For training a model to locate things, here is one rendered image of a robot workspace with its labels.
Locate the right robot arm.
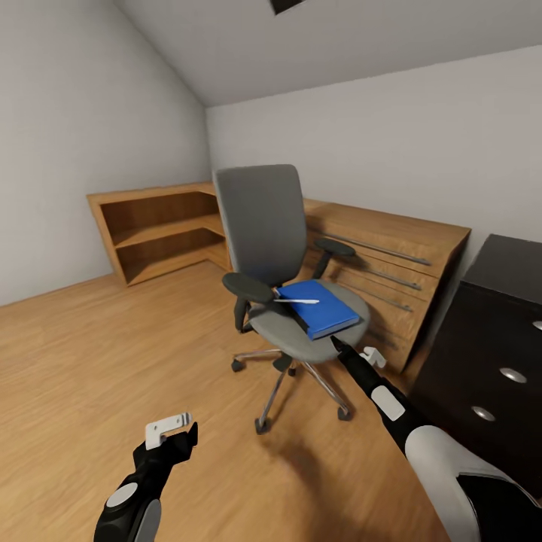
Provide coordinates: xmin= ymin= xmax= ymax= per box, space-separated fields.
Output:
xmin=330 ymin=336 xmax=542 ymax=542

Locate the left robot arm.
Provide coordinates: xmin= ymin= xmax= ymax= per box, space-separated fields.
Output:
xmin=93 ymin=412 xmax=198 ymax=542

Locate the folder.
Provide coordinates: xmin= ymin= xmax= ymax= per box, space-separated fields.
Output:
xmin=273 ymin=279 xmax=360 ymax=340

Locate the swivel chair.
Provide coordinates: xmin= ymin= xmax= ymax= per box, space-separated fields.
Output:
xmin=213 ymin=164 xmax=371 ymax=433

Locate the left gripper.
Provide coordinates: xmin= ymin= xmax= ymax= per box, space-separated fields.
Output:
xmin=133 ymin=422 xmax=198 ymax=479

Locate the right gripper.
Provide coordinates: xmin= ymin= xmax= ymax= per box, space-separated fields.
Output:
xmin=330 ymin=336 xmax=374 ymax=385

